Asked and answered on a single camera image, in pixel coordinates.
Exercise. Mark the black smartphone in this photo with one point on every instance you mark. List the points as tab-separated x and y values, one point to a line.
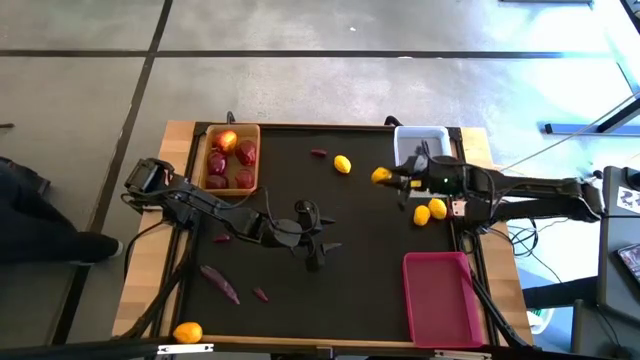
631	261

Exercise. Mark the blue metal bar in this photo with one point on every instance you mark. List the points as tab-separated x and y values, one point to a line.
590	129

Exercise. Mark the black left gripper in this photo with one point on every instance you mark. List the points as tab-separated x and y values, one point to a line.
290	233

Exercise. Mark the black stand base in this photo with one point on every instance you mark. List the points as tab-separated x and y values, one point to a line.
560	295

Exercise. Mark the white and green container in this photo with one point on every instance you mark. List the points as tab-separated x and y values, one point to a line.
541	320

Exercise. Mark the white plastic bin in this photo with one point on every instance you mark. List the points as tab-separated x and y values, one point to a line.
410	142

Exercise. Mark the long purple sweet potato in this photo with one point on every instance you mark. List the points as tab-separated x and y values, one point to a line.
220	285

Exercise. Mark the black frame crossbar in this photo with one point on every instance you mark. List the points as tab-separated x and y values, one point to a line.
75	350

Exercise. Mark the black table mat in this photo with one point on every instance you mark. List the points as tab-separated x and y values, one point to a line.
350	280

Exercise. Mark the grey desk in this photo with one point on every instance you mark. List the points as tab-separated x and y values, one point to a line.
615	280

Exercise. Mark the black metal leg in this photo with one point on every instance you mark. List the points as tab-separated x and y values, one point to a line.
620	116

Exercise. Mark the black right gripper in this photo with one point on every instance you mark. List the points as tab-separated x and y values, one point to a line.
417	175

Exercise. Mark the silver metal bracket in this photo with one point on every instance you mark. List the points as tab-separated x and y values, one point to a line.
462	356
185	349

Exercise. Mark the wooden tray of red apples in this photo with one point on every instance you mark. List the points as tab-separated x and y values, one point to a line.
252	135

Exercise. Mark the orange-tinted lemon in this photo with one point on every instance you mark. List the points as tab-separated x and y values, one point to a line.
187	332

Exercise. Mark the black diagonal frame strut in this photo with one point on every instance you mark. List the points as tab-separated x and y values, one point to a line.
160	300
495	315

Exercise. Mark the small purple-red chilli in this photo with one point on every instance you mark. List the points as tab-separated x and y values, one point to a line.
222	238
318	152
260	295

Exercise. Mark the dark red apple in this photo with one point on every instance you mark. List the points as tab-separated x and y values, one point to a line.
216	162
245	178
216	181
246	152

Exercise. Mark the red and yellow apple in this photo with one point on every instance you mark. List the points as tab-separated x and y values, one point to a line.
226	141

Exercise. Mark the pink plastic bin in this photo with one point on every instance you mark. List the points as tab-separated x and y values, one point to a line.
440	300

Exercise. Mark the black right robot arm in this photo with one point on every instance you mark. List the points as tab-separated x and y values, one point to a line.
540	192

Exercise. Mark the person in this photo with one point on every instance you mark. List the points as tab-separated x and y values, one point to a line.
50	235

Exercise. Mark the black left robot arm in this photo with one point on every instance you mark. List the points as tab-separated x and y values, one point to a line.
200	200

